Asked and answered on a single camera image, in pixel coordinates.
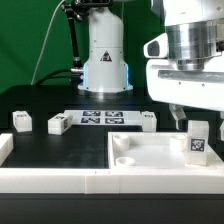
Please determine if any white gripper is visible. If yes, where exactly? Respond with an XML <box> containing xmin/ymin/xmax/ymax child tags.
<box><xmin>143</xmin><ymin>33</ymin><xmax>224</xmax><ymax>141</ymax></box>

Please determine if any white square tabletop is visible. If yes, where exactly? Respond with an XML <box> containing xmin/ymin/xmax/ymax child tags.
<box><xmin>107</xmin><ymin>131</ymin><xmax>211</xmax><ymax>170</ymax></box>

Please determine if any white U-shaped fence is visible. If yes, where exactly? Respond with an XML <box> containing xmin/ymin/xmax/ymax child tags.
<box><xmin>0</xmin><ymin>133</ymin><xmax>224</xmax><ymax>195</ymax></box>

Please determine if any white tag sheet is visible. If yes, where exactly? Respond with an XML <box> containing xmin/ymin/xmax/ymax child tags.
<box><xmin>64</xmin><ymin>110</ymin><xmax>142</xmax><ymax>126</ymax></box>

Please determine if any black cable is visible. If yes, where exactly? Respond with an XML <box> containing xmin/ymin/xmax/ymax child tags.
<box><xmin>35</xmin><ymin>68</ymin><xmax>83</xmax><ymax>86</ymax></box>

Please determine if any black camera stand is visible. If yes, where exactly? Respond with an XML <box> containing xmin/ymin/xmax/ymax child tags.
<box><xmin>61</xmin><ymin>0</ymin><xmax>112</xmax><ymax>74</ymax></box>

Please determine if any white cable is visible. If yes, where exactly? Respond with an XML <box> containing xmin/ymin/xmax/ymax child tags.
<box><xmin>30</xmin><ymin>0</ymin><xmax>66</xmax><ymax>86</ymax></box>

